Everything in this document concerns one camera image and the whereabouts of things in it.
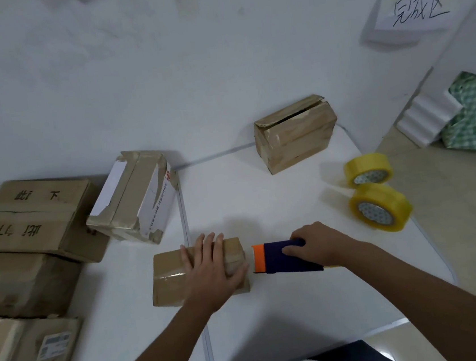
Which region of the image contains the person's right hand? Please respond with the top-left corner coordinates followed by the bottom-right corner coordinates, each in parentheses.
top-left (279, 216), bottom-right (370, 274)

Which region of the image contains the person's left hand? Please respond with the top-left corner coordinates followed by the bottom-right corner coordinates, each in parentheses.
top-left (175, 228), bottom-right (254, 316)

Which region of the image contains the blue orange tape dispenser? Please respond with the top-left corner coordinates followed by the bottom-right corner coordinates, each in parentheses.
top-left (250, 236), bottom-right (325, 279)

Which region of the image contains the small taped cardboard box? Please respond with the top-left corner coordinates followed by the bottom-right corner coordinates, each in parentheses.
top-left (146, 236), bottom-right (253, 309)

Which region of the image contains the person's left forearm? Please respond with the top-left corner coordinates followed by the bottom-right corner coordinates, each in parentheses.
top-left (84, 301), bottom-right (220, 361)

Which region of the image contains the person's right forearm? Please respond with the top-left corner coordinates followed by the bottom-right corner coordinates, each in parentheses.
top-left (340, 228), bottom-right (476, 361)

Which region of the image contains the cardboard box with white labels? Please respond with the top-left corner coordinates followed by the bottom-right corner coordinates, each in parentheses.
top-left (79, 145), bottom-right (186, 252)

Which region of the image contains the yellow packing tape roll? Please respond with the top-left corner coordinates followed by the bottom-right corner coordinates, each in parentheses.
top-left (347, 178), bottom-right (416, 237)
top-left (342, 151), bottom-right (395, 190)

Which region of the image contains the open brown cardboard box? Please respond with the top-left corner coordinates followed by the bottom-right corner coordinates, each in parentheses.
top-left (250, 92), bottom-right (344, 177)

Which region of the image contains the cardboard box with black writing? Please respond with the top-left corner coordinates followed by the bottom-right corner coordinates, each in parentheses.
top-left (0, 170), bottom-right (114, 274)

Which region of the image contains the worn brown cardboard box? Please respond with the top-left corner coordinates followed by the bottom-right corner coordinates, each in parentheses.
top-left (0, 240), bottom-right (88, 324)

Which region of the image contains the white foam board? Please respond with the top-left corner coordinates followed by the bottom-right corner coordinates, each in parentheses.
top-left (381, 0), bottom-right (476, 152)

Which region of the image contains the white paper sign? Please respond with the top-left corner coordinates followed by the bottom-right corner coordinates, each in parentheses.
top-left (355, 0), bottom-right (468, 50)

